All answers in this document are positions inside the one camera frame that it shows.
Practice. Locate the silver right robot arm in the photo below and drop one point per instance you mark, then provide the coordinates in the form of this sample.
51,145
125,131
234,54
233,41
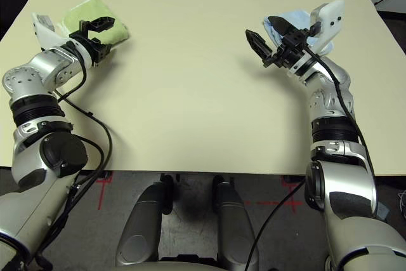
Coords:
333,99

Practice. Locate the black foam floor mat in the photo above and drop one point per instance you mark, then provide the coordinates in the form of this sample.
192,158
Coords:
12,4

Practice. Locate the cream robot torso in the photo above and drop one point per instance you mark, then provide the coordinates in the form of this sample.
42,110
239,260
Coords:
171,267

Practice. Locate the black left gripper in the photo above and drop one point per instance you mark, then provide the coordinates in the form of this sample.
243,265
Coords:
100,52

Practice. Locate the folded light blue towel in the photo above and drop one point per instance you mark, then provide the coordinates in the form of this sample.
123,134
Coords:
298,17

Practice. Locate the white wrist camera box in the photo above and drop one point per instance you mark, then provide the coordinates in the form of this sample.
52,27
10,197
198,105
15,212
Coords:
330,20
44,33

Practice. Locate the green towel with white trim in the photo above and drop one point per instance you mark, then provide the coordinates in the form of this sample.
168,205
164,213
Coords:
85,7

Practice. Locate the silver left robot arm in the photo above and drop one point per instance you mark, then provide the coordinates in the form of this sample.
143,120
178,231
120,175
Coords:
47,68

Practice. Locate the blue grey foam block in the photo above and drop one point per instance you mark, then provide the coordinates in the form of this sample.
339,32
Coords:
383,211

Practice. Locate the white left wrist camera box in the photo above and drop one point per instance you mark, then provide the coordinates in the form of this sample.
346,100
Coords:
44,33

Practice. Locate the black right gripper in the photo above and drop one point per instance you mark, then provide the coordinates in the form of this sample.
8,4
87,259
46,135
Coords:
290,49

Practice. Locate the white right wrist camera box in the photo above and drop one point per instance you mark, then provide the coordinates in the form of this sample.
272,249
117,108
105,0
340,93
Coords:
330,20

